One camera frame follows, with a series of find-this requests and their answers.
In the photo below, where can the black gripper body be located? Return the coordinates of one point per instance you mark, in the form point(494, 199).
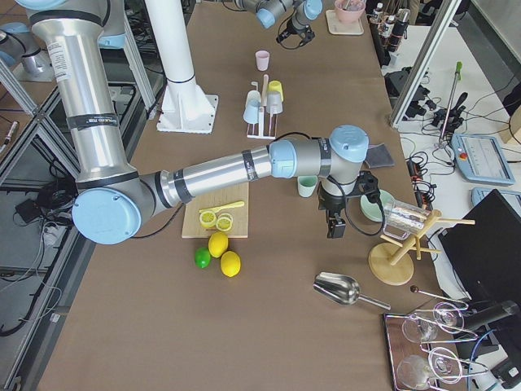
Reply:
point(330, 202)
point(287, 29)

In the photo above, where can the pink cup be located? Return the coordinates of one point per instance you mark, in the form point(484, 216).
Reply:
point(262, 60)

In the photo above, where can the green cup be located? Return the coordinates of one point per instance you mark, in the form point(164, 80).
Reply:
point(306, 185)

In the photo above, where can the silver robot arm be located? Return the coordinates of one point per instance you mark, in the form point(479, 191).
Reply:
point(298, 23)
point(114, 199)

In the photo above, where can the yellow cup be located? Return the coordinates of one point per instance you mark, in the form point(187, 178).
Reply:
point(276, 86)

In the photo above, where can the grey cup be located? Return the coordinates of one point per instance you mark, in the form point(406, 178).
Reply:
point(274, 103)

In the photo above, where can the white cup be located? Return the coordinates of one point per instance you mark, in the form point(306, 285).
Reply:
point(253, 95)

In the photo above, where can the blue cup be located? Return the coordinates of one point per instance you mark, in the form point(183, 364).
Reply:
point(251, 112)

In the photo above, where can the green bowl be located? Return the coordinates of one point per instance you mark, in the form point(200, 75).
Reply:
point(371, 210)

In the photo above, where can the beige tray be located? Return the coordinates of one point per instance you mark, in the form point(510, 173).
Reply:
point(337, 27)

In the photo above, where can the grey folded cloth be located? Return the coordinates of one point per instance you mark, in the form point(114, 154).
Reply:
point(378, 156)

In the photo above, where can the pink bowl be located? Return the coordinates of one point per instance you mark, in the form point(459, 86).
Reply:
point(349, 11)

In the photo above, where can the clear glass mug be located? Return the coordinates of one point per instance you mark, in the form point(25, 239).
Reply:
point(402, 219)

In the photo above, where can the wooden mug tree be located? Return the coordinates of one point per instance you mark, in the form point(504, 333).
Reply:
point(390, 261)

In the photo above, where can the steel scoop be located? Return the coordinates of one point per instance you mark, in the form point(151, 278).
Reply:
point(343, 289)

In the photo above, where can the blue teach pendant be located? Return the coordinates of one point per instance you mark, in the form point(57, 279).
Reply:
point(480, 159)

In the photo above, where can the black laptop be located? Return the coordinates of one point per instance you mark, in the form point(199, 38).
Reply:
point(486, 255)

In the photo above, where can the lemon slice right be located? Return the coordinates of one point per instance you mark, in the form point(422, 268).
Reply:
point(224, 222)

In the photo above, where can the lemon slice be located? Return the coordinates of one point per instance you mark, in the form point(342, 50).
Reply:
point(224, 222)
point(207, 219)

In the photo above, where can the yellow plastic knife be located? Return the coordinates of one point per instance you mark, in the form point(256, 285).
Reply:
point(216, 209)

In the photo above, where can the lemon front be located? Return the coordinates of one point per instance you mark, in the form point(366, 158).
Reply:
point(230, 264)

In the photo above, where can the lemon near board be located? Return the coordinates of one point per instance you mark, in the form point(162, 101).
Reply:
point(218, 244)

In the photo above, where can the lemon slice left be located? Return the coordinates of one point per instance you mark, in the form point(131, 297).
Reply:
point(207, 219)

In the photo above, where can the lime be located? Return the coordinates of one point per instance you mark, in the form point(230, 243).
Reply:
point(202, 257)

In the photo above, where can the bamboo cutting board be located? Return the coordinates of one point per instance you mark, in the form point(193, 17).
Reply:
point(191, 227)

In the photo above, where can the wine glass rack tray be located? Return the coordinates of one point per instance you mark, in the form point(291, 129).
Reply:
point(422, 351)

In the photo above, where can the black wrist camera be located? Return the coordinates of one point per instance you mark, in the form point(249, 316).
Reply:
point(336, 225)

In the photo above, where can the white wire cup holder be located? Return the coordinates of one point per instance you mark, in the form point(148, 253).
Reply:
point(266, 127)

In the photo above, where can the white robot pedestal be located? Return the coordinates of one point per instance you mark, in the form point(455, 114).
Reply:
point(185, 107)

